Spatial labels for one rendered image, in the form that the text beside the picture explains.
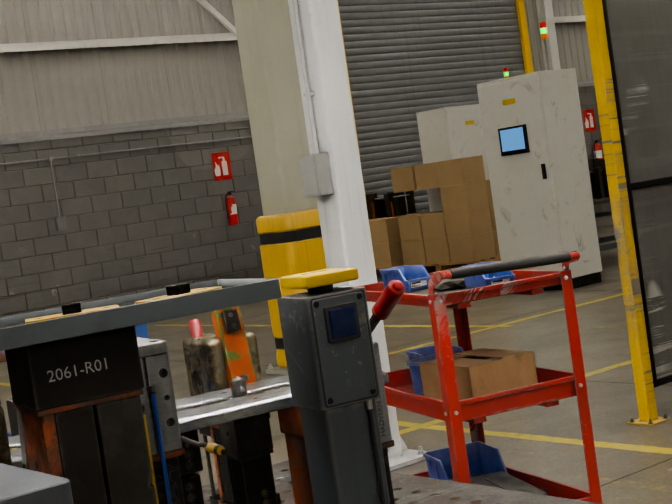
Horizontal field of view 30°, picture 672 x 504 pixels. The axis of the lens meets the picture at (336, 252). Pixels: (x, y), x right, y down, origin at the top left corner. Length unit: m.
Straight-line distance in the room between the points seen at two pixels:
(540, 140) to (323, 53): 6.29
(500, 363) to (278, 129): 5.13
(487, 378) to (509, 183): 8.30
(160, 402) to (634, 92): 4.70
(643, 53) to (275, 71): 3.38
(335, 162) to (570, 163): 6.48
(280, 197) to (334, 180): 3.21
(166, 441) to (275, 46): 7.43
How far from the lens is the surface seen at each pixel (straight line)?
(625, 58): 5.85
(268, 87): 8.60
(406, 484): 2.27
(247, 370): 1.72
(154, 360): 1.32
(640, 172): 5.83
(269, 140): 8.63
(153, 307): 1.11
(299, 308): 1.23
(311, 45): 5.44
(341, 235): 5.40
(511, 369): 3.69
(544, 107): 11.53
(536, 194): 11.66
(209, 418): 1.47
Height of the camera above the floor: 1.24
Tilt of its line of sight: 3 degrees down
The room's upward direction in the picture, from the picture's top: 8 degrees counter-clockwise
